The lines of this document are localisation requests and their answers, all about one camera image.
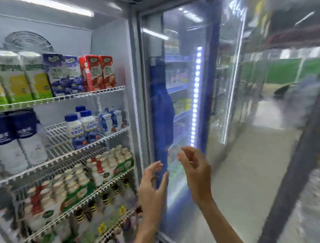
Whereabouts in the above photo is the white display refrigerator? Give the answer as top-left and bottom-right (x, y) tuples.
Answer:
(0, 0), (150, 243)

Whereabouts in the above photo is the pack of small white bottles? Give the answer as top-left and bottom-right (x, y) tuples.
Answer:
(86, 145), (135, 187)
(24, 164), (95, 227)

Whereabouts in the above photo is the person's right forearm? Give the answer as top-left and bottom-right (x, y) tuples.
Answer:
(200, 200), (244, 243)

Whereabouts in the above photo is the row of striped cap bottles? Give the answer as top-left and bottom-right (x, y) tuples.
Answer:
(72, 175), (133, 226)

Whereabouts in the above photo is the person's right hand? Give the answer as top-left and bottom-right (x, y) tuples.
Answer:
(177, 146), (213, 208)

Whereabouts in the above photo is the person's left forearm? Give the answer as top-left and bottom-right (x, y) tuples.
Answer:
(135, 218), (163, 243)

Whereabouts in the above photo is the strawberry print drink carton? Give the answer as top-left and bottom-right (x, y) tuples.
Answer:
(79, 57), (94, 92)
(85, 54), (105, 91)
(99, 55), (116, 89)

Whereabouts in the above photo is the white round fan grille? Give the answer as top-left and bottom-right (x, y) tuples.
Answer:
(2, 31), (54, 52)

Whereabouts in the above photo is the person's left hand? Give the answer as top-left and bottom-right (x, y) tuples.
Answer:
(137, 161), (170, 226)

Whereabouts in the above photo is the blueberry print drink carton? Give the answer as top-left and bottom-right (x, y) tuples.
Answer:
(42, 53), (73, 97)
(64, 55), (85, 94)

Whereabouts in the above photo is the glass fridge door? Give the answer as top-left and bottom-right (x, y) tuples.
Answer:
(135, 0), (247, 243)

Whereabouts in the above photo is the white LED light strip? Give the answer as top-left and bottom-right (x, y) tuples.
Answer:
(189, 46), (203, 148)

